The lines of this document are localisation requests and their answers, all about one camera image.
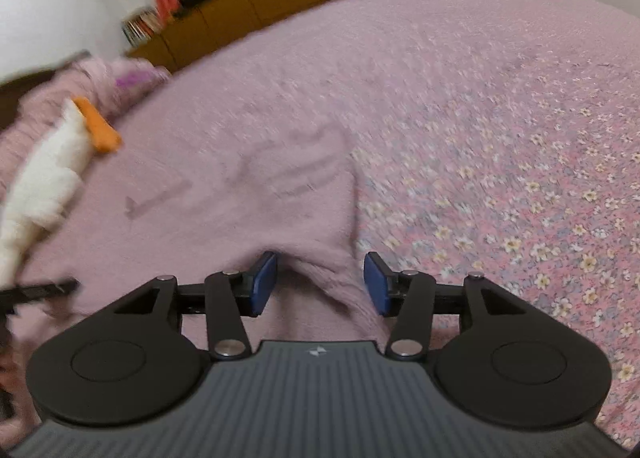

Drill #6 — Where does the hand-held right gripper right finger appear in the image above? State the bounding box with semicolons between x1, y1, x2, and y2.
363;252;531;361

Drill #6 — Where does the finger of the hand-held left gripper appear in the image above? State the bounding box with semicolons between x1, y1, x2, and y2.
0;278;80;311

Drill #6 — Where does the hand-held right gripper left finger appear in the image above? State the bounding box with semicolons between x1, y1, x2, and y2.
112;251;278;360

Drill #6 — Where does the pink knitted sweater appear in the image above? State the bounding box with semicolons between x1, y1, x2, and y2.
15;121;401;354

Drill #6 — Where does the white plush goose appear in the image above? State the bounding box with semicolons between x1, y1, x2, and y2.
0;97;123;284

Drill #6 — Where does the pink crumpled blanket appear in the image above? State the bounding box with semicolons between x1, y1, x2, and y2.
0;56;171;199

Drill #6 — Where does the dark wooden headboard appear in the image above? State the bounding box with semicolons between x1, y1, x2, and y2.
0;51;92;131

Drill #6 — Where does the pink floral bed sheet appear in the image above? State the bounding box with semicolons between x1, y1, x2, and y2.
0;0;640;449

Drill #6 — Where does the row of books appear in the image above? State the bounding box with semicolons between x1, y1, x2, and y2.
121;8;165;46

